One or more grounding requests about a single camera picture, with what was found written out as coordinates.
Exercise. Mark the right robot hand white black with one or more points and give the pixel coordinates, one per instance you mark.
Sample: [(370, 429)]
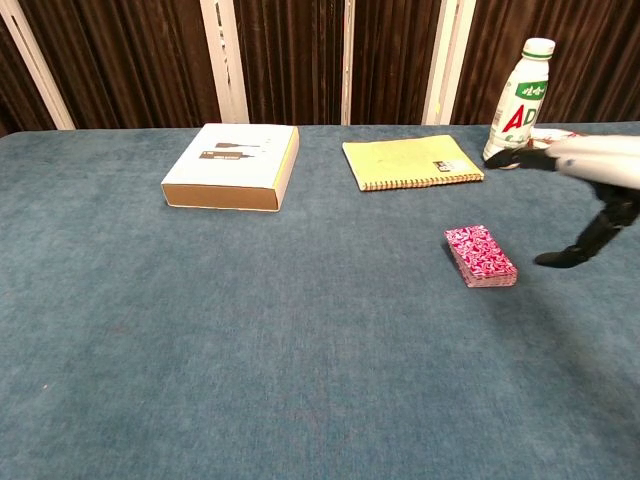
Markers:
[(600, 160)]

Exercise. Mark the pink patterned card stack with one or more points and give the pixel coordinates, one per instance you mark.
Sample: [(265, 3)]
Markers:
[(480, 252)]

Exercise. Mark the brown white snack packet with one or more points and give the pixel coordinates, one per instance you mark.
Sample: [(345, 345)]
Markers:
[(555, 134)]

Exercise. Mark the white drink bottle green label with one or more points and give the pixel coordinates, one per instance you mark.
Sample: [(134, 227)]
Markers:
[(517, 100)]

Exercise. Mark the yellow spiral notebook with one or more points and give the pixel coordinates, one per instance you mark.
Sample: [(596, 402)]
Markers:
[(410, 160)]

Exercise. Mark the white cardboard box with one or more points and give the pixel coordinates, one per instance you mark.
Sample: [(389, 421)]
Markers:
[(230, 157)]

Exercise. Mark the dark brown pleated curtain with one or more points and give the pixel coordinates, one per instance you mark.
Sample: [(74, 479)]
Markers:
[(135, 60)]

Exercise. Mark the white frame post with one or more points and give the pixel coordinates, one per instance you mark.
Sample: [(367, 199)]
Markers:
[(37, 70), (447, 60), (225, 60), (347, 60)]

